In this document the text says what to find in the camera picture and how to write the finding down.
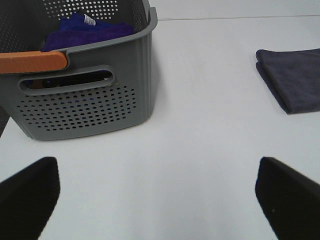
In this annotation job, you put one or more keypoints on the blue towel with label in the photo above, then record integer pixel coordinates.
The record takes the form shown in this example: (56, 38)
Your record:
(82, 22)

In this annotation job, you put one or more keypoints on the orange basket handle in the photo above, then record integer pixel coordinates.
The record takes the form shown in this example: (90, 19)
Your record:
(32, 62)

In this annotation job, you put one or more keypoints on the grey perforated plastic basket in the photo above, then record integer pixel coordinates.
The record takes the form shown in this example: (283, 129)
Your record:
(106, 86)

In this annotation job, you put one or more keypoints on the purple towel in basket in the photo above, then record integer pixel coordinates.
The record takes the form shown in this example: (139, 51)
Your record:
(72, 38)

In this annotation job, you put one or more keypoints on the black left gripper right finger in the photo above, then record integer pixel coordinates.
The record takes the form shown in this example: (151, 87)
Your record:
(289, 200)

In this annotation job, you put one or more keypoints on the dark grey towel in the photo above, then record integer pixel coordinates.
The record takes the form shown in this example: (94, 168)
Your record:
(293, 78)

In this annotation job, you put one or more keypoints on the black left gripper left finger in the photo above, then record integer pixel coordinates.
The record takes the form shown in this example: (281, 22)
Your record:
(28, 199)

